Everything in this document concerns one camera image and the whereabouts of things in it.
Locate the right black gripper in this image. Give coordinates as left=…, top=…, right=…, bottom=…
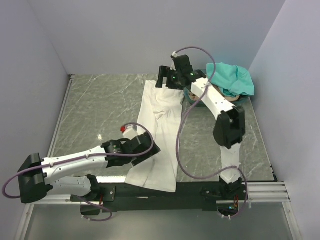
left=155, top=67, right=184, bottom=92

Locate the white printed t shirt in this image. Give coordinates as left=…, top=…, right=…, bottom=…
left=125, top=80, right=184, bottom=193

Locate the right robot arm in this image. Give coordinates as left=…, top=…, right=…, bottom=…
left=155, top=52, right=246, bottom=200

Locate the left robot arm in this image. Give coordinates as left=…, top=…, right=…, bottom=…
left=18, top=132, right=161, bottom=204

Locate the beige t shirt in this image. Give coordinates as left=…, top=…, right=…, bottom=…
left=186, top=85, right=240, bottom=102

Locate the teal t shirt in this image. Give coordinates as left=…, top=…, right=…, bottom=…
left=210, top=62, right=255, bottom=97

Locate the teal plastic laundry basket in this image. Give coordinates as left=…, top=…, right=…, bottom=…
left=183, top=85, right=249, bottom=105

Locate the black base crossbar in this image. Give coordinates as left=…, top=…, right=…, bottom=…
left=83, top=181, right=246, bottom=212

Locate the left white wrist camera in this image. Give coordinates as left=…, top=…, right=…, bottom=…
left=120, top=125, right=138, bottom=140

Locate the aluminium frame rail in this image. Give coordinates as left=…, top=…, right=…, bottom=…
left=33, top=182, right=291, bottom=205

